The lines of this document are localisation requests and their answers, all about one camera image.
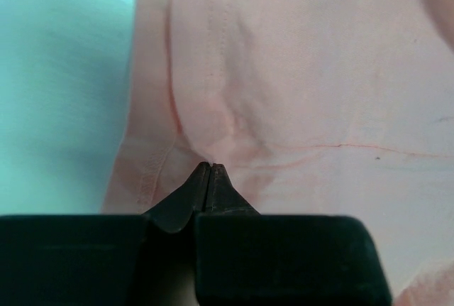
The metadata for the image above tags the pink t-shirt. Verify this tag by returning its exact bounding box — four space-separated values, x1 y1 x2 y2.
103 0 453 305

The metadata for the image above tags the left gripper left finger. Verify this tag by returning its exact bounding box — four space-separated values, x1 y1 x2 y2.
143 163 209 305

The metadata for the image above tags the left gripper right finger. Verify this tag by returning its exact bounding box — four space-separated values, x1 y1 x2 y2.
196 163 259 215

